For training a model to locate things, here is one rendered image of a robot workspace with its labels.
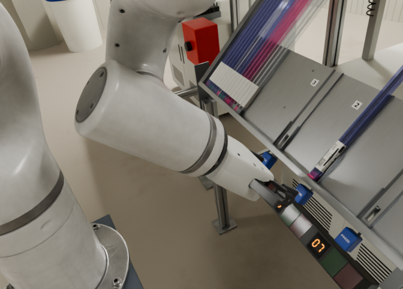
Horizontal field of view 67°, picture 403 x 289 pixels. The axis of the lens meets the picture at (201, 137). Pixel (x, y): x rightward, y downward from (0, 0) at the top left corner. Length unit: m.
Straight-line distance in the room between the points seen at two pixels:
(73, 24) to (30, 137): 3.49
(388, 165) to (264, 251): 0.87
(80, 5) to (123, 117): 3.53
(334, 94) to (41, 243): 0.54
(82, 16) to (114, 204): 2.60
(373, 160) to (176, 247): 1.00
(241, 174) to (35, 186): 0.24
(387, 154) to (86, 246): 0.47
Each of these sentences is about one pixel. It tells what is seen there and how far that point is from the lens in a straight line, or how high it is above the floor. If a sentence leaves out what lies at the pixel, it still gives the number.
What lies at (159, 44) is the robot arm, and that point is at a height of 1.01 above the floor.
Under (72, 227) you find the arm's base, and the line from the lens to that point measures 0.44.
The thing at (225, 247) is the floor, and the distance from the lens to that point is 1.36.
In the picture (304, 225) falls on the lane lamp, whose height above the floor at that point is 0.66.
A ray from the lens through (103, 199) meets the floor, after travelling 1.70.
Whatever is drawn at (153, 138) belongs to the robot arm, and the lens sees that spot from 0.32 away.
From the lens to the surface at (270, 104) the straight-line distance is 0.72.
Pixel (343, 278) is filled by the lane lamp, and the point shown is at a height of 0.65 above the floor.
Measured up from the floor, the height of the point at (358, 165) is 0.76.
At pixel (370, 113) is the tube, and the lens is 0.58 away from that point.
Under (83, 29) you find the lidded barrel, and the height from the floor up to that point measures 0.24.
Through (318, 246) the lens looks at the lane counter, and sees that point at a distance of 0.58.
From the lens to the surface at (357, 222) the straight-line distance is 0.53.
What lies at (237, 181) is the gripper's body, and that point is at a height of 0.85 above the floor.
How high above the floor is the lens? 1.13
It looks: 36 degrees down
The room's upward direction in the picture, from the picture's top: 9 degrees counter-clockwise
